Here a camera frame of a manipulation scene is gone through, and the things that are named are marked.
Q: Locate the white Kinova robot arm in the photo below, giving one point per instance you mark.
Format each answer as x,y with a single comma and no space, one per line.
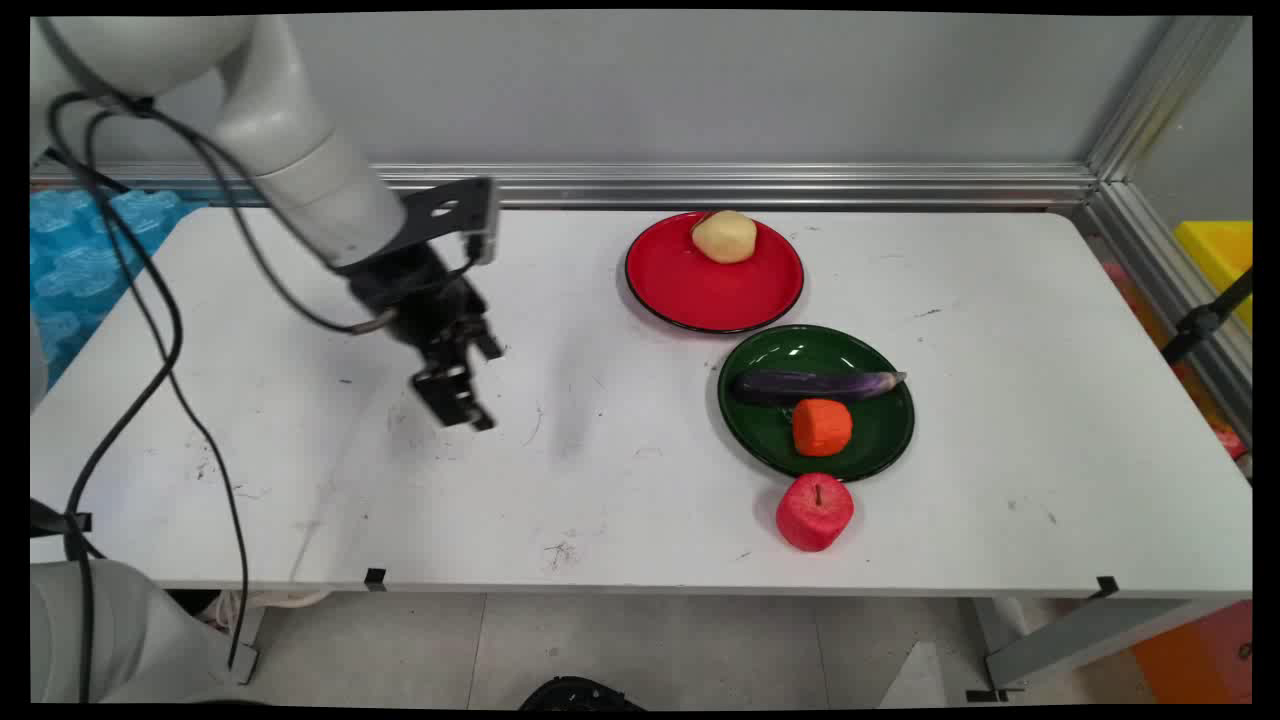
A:
290,150

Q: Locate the orange toy carrot piece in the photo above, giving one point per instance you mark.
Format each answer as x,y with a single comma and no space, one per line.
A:
822,427

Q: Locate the short aluminium frame rail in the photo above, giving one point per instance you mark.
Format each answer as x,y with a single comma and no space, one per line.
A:
1170,290

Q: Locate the grey metal table leg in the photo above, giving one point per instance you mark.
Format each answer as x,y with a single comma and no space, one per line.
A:
1080,640

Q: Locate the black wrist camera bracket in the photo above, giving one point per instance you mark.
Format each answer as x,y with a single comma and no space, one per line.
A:
435,215

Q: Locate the blue bubble wrap sheet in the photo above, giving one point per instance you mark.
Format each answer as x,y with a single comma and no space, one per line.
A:
75,260

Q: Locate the long aluminium frame rail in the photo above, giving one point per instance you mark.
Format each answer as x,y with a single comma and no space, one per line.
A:
750,185

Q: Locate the black round floor object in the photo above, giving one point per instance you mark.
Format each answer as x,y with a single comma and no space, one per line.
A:
580,695

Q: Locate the black table edge clip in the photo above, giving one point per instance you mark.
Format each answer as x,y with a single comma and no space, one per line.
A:
375,578
1106,587

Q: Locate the dark green plate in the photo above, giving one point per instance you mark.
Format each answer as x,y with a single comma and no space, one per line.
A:
860,445

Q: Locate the yellow toy potato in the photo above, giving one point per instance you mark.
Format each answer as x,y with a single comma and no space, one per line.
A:
725,237

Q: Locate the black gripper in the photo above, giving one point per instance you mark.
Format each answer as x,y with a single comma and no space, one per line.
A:
415,295

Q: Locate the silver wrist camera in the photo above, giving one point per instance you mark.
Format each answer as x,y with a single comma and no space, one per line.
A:
482,215

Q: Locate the yellow plastic box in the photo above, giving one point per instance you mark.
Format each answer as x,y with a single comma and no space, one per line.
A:
1225,255

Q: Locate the red plate with black rim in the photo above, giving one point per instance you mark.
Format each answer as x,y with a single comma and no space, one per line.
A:
700,290

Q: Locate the aluminium frame post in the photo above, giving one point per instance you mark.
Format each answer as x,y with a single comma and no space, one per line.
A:
1165,95

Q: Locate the purple toy eggplant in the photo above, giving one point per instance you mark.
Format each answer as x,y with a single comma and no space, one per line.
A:
800,385

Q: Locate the red toy apple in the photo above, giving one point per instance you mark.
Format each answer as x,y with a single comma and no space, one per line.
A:
815,512

